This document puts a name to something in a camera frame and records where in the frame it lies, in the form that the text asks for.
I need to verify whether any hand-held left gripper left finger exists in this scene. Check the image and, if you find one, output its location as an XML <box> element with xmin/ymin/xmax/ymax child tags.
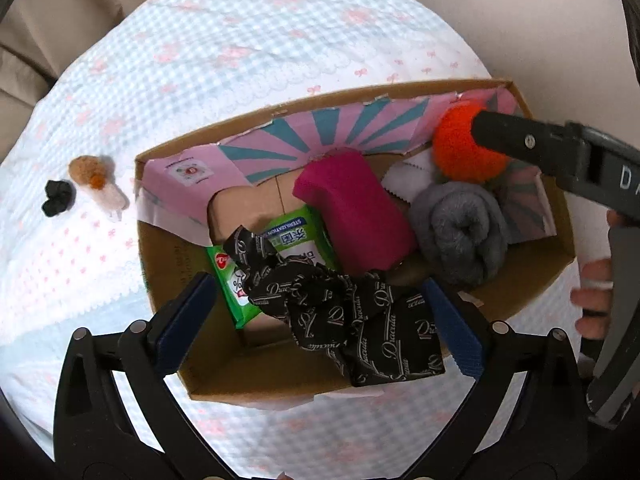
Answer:
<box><xmin>52</xmin><ymin>272</ymin><xmax>221</xmax><ymax>480</ymax></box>

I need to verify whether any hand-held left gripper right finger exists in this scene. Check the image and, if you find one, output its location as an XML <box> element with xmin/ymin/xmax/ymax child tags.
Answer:
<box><xmin>415</xmin><ymin>277</ymin><xmax>588</xmax><ymax>480</ymax></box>

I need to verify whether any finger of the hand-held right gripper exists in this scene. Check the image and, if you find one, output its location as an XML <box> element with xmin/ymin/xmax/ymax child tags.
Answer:
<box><xmin>470</xmin><ymin>110</ymin><xmax>569</xmax><ymax>187</ymax></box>

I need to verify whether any orange pompom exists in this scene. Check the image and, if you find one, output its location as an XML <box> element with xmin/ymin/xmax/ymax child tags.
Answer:
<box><xmin>432</xmin><ymin>104</ymin><xmax>511</xmax><ymax>183</ymax></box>

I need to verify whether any black printed cloth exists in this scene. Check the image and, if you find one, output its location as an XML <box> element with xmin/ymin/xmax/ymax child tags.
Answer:
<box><xmin>222</xmin><ymin>225</ymin><xmax>447</xmax><ymax>388</ymax></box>

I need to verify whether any grey sock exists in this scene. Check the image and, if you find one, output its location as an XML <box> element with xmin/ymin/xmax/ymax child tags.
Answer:
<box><xmin>407</xmin><ymin>180</ymin><xmax>510</xmax><ymax>286</ymax></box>

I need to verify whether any cardboard box with pink lining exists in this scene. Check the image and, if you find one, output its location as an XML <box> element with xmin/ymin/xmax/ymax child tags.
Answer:
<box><xmin>134</xmin><ymin>77</ymin><xmax>576</xmax><ymax>406</ymax></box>

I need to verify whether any white cleaning cloth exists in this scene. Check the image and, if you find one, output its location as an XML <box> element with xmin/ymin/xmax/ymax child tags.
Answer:
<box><xmin>382</xmin><ymin>152</ymin><xmax>441</xmax><ymax>203</ymax></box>

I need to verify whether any green wet wipes packet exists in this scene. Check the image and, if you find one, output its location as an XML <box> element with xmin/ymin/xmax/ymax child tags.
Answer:
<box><xmin>206</xmin><ymin>203</ymin><xmax>341</xmax><ymax>330</ymax></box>

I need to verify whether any magenta pouch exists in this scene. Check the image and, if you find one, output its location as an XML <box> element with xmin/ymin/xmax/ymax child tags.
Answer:
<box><xmin>292</xmin><ymin>152</ymin><xmax>418</xmax><ymax>277</ymax></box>

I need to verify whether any person's right hand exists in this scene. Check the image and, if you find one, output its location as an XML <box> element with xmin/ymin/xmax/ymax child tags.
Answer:
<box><xmin>571</xmin><ymin>209</ymin><xmax>627</xmax><ymax>340</ymax></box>

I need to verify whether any small brown plush toy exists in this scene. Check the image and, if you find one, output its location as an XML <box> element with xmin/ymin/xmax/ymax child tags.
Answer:
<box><xmin>68</xmin><ymin>155</ymin><xmax>131</xmax><ymax>222</ymax></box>

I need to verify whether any small black hair tie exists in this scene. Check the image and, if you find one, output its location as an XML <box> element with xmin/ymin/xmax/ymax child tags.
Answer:
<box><xmin>42</xmin><ymin>178</ymin><xmax>76</xmax><ymax>217</ymax></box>

